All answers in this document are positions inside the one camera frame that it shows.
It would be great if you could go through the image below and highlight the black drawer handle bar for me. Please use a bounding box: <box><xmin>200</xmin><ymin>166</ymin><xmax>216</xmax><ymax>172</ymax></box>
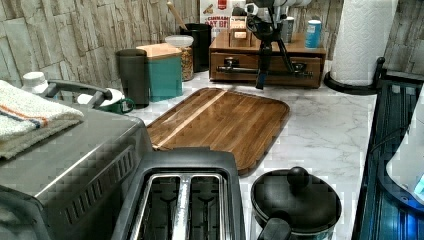
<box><xmin>216</xmin><ymin>56</ymin><xmax>314</xmax><ymax>80</ymax></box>

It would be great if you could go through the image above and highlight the black utensil holder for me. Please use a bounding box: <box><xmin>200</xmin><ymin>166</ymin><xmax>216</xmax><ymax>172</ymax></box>
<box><xmin>180</xmin><ymin>23</ymin><xmax>212</xmax><ymax>72</ymax></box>

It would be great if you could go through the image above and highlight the dark spice bottle white cap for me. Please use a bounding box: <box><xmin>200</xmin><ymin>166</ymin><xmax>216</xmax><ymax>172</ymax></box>
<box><xmin>281</xmin><ymin>16</ymin><xmax>294</xmax><ymax>43</ymax></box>

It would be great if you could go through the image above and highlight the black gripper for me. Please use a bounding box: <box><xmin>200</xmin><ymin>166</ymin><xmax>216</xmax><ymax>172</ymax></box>
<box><xmin>245</xmin><ymin>2</ymin><xmax>294</xmax><ymax>89</ymax></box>

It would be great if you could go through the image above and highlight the striped folded towel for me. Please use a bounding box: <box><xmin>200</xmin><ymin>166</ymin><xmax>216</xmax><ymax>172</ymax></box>
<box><xmin>0</xmin><ymin>81</ymin><xmax>84</xmax><ymax>159</ymax></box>

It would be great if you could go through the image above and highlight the green mug white lid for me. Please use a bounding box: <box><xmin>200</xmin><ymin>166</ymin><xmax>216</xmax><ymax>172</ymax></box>
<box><xmin>98</xmin><ymin>88</ymin><xmax>135</xmax><ymax>114</ymax></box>

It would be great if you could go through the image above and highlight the glass cereal jar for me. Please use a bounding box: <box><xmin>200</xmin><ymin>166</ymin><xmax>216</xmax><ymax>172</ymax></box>
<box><xmin>165</xmin><ymin>35</ymin><xmax>194</xmax><ymax>81</ymax></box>

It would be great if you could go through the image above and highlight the black lidded pot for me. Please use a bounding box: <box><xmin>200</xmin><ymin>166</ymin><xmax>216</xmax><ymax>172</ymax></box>
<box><xmin>251</xmin><ymin>167</ymin><xmax>342</xmax><ymax>240</ymax></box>

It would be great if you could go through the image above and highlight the black two-slot toaster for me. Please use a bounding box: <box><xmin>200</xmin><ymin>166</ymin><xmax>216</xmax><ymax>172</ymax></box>
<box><xmin>111</xmin><ymin>148</ymin><xmax>246</xmax><ymax>240</ymax></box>

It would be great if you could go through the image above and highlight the dark grey tumbler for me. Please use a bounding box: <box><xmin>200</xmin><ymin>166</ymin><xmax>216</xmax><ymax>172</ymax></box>
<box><xmin>115</xmin><ymin>49</ymin><xmax>149</xmax><ymax>108</ymax></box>

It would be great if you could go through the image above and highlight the blue spice bottle white cap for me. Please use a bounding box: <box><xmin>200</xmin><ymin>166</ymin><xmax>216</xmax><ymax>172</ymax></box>
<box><xmin>305</xmin><ymin>20</ymin><xmax>322</xmax><ymax>49</ymax></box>

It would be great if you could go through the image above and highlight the wooden spatula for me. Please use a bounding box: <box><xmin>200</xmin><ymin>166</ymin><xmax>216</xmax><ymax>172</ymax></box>
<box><xmin>166</xmin><ymin>1</ymin><xmax>188</xmax><ymax>31</ymax></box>

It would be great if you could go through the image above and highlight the wooden cutting board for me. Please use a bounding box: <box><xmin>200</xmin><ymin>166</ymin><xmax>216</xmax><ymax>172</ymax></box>
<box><xmin>147</xmin><ymin>88</ymin><xmax>290</xmax><ymax>175</ymax></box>

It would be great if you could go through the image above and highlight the teal box wooden lid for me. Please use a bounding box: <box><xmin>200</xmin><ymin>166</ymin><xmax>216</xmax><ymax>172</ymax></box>
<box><xmin>138</xmin><ymin>43</ymin><xmax>182</xmax><ymax>102</ymax></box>

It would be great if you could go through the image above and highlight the white paper towel roll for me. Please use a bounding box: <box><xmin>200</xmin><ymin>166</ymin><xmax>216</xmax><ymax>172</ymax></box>
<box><xmin>330</xmin><ymin>0</ymin><xmax>399</xmax><ymax>86</ymax></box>

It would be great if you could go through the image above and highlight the cinnamon oat bites box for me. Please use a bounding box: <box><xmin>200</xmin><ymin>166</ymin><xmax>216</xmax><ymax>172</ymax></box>
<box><xmin>199</xmin><ymin>0</ymin><xmax>246</xmax><ymax>40</ymax></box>

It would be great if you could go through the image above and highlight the black paper towel holder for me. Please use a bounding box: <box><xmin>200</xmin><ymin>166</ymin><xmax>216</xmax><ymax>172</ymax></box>
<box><xmin>324</xmin><ymin>57</ymin><xmax>387</xmax><ymax>96</ymax></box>

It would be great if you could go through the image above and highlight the silver toaster oven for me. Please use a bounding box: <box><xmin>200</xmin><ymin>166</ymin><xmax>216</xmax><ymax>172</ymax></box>
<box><xmin>0</xmin><ymin>80</ymin><xmax>152</xmax><ymax>240</ymax></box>

